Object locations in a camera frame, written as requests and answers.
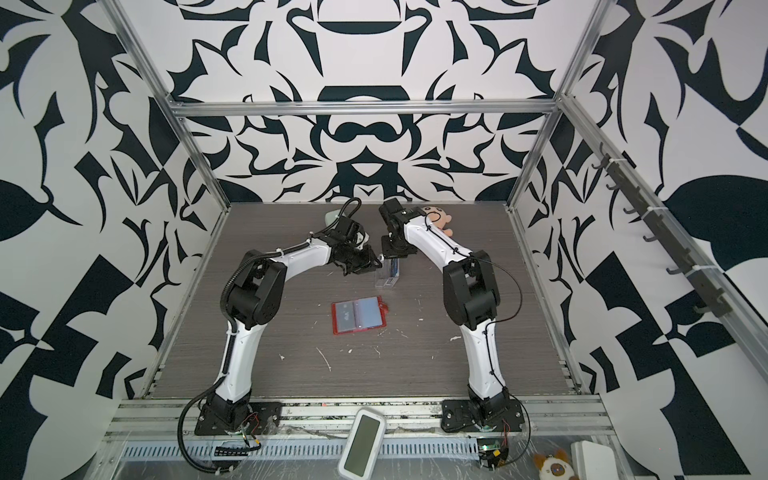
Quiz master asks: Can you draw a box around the clear plastic card box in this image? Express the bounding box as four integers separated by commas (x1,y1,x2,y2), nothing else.
375,256,400,288

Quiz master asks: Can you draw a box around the red card holder wallet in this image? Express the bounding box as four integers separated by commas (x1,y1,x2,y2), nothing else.
331,296,388,335

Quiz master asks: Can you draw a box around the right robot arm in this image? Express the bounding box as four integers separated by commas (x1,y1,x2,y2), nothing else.
379,199,510,424

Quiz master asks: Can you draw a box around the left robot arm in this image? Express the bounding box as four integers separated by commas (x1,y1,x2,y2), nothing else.
204,215,380,430

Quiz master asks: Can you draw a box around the mint green glasses case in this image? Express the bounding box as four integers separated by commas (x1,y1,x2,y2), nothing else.
324,209,340,226

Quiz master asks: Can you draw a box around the pink plush doll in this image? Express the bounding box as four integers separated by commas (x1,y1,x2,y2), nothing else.
422,206,453,237

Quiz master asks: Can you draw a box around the white timer display device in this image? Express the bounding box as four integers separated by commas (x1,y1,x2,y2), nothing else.
337,408,387,480

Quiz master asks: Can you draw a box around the small green circuit board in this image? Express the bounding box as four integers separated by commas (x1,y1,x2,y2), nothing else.
477,437,509,470

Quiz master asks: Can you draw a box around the white brown plush toy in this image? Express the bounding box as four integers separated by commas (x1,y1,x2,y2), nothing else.
533,449,579,480

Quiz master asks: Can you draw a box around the white box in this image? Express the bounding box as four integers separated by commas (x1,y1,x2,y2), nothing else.
571,441,620,480

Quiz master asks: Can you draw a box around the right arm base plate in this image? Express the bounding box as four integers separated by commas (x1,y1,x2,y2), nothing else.
440,394,527,433

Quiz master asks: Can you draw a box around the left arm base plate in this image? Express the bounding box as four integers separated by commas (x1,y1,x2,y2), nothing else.
194,400,284,436

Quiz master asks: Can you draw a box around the black corrugated cable conduit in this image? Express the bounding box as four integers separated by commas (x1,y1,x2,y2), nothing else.
176,196,364,475

